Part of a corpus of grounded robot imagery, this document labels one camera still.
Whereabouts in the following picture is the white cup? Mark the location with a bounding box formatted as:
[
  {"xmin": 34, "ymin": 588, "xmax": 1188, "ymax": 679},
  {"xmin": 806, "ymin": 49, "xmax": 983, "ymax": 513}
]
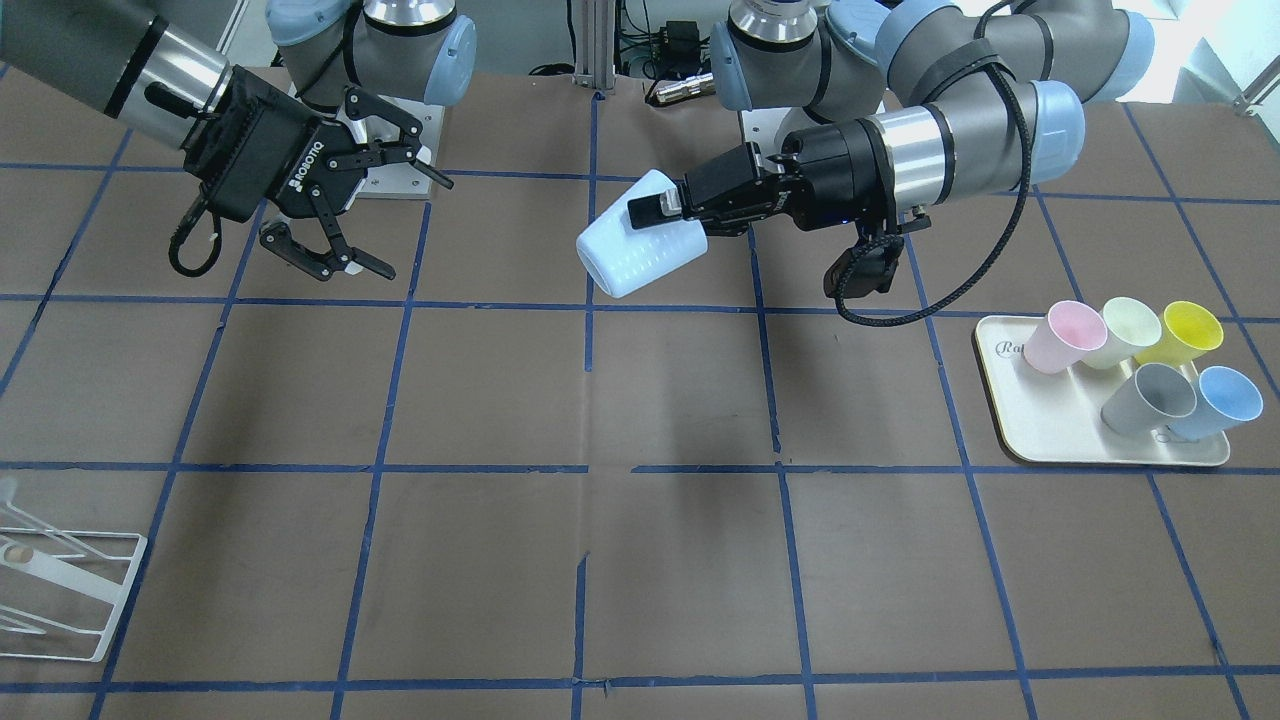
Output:
[{"xmin": 1082, "ymin": 296, "xmax": 1164, "ymax": 370}]

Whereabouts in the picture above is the pink cup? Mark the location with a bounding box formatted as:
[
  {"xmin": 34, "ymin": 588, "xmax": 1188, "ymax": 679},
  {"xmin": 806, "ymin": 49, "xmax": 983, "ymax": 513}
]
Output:
[{"xmin": 1021, "ymin": 300, "xmax": 1108, "ymax": 375}]

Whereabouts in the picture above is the aluminium frame post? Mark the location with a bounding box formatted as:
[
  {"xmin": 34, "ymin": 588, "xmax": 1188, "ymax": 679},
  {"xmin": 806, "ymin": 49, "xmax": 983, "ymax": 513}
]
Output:
[{"xmin": 568, "ymin": 0, "xmax": 620, "ymax": 96}]

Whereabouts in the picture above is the light blue ikea cup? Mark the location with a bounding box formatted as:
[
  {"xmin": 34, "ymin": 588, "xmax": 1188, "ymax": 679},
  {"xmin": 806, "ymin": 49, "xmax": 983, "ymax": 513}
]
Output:
[{"xmin": 576, "ymin": 169, "xmax": 708, "ymax": 299}]

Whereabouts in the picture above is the yellow cup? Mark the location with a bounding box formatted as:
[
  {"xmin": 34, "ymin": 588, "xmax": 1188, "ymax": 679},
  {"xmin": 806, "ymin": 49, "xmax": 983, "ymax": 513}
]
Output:
[{"xmin": 1134, "ymin": 300, "xmax": 1225, "ymax": 366}]

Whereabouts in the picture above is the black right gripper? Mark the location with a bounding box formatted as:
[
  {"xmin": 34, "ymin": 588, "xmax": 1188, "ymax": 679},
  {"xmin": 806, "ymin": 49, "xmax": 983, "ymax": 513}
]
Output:
[{"xmin": 180, "ymin": 65, "xmax": 454, "ymax": 282}]

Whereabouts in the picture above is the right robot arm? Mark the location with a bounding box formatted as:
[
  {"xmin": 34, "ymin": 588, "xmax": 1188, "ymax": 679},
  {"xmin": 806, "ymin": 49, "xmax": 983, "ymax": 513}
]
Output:
[{"xmin": 3, "ymin": 1, "xmax": 477, "ymax": 281}]

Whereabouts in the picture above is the grey cup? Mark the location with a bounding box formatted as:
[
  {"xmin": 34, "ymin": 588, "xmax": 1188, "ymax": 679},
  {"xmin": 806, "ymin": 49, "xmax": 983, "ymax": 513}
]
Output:
[{"xmin": 1100, "ymin": 363, "xmax": 1198, "ymax": 436}]

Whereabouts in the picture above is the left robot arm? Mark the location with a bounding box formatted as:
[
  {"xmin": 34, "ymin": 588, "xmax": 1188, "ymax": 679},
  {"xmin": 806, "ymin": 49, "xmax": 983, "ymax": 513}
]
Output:
[{"xmin": 620, "ymin": 1, "xmax": 1155, "ymax": 236}]

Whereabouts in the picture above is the white wire cup rack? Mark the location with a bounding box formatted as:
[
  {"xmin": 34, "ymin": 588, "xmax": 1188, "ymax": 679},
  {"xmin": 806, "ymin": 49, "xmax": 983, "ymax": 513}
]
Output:
[{"xmin": 1, "ymin": 477, "xmax": 148, "ymax": 664}]

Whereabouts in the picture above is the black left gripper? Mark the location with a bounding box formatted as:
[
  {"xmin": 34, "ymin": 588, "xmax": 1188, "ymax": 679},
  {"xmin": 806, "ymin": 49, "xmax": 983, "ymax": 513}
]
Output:
[{"xmin": 628, "ymin": 118, "xmax": 897, "ymax": 238}]

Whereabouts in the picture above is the cream plastic tray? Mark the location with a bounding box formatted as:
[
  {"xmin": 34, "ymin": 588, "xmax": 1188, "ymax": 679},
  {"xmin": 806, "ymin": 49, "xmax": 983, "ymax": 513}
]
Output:
[{"xmin": 974, "ymin": 315, "xmax": 1231, "ymax": 468}]

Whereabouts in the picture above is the blue cup on tray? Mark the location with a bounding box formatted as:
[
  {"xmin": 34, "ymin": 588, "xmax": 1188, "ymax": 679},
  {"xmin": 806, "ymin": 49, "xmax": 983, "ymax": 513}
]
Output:
[{"xmin": 1167, "ymin": 366, "xmax": 1265, "ymax": 441}]

